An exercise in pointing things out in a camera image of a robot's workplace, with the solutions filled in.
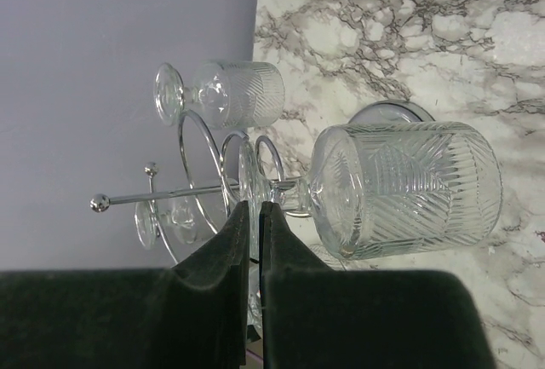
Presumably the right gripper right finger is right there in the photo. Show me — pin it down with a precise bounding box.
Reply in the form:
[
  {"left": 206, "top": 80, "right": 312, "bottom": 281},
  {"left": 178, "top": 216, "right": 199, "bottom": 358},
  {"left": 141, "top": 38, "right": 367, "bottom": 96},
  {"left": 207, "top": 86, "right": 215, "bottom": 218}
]
[{"left": 260, "top": 202, "right": 496, "bottom": 368}]

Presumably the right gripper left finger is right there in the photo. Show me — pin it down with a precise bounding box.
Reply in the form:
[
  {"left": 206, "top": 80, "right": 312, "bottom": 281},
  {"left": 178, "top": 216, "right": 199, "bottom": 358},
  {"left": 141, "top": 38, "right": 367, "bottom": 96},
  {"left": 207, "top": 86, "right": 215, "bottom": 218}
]
[{"left": 1, "top": 202, "right": 250, "bottom": 368}]

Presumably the clear wine glass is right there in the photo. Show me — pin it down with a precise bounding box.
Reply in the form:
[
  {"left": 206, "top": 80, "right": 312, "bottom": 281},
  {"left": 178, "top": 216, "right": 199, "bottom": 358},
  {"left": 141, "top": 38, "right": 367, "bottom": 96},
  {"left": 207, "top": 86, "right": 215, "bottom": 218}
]
[
  {"left": 238, "top": 122, "right": 502, "bottom": 260},
  {"left": 134, "top": 197, "right": 213, "bottom": 250},
  {"left": 153, "top": 60, "right": 285, "bottom": 130}
]

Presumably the chrome wine glass rack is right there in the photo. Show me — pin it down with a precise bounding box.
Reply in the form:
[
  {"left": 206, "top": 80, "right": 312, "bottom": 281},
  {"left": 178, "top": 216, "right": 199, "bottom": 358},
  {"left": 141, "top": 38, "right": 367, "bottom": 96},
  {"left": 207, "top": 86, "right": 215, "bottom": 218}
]
[{"left": 89, "top": 100, "right": 435, "bottom": 272}]

